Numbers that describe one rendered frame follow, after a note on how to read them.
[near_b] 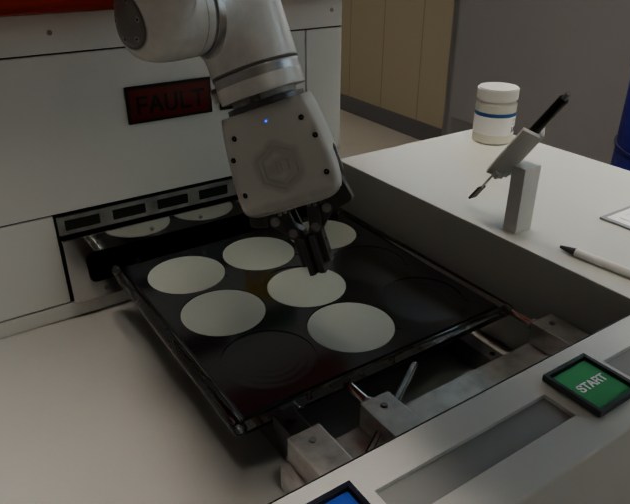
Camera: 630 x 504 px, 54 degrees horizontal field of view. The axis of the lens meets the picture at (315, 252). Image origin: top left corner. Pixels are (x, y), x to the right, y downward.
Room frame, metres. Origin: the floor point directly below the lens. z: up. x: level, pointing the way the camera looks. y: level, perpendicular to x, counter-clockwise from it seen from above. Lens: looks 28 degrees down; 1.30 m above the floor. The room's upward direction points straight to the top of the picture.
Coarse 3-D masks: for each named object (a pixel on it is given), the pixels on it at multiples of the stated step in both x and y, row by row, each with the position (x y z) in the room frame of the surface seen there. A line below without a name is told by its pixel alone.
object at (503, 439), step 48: (624, 336) 0.49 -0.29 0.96; (528, 384) 0.42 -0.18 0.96; (432, 432) 0.36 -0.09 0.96; (480, 432) 0.36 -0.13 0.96; (528, 432) 0.36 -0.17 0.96; (576, 432) 0.36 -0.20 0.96; (624, 432) 0.36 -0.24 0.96; (336, 480) 0.31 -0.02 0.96; (384, 480) 0.31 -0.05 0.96; (432, 480) 0.32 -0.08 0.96; (480, 480) 0.31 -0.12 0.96; (528, 480) 0.31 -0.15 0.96; (576, 480) 0.33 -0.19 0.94; (624, 480) 0.37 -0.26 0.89
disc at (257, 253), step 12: (240, 240) 0.81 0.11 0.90; (252, 240) 0.81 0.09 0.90; (264, 240) 0.81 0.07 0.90; (276, 240) 0.81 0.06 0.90; (228, 252) 0.77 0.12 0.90; (240, 252) 0.77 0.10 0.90; (252, 252) 0.77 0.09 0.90; (264, 252) 0.77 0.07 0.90; (276, 252) 0.77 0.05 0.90; (288, 252) 0.77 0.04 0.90; (240, 264) 0.74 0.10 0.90; (252, 264) 0.74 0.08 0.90; (264, 264) 0.74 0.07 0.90; (276, 264) 0.74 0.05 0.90
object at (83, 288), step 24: (168, 216) 0.80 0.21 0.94; (192, 216) 0.82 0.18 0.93; (216, 216) 0.84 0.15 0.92; (72, 240) 0.73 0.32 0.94; (96, 240) 0.74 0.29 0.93; (120, 240) 0.76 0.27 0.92; (72, 264) 0.72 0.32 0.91; (72, 288) 0.72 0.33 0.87; (96, 288) 0.74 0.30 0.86; (120, 288) 0.76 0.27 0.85
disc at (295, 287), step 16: (288, 272) 0.71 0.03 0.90; (304, 272) 0.71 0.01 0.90; (272, 288) 0.67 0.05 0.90; (288, 288) 0.67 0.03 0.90; (304, 288) 0.67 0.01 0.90; (320, 288) 0.67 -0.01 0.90; (336, 288) 0.67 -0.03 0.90; (288, 304) 0.64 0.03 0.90; (304, 304) 0.64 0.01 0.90; (320, 304) 0.63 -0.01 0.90
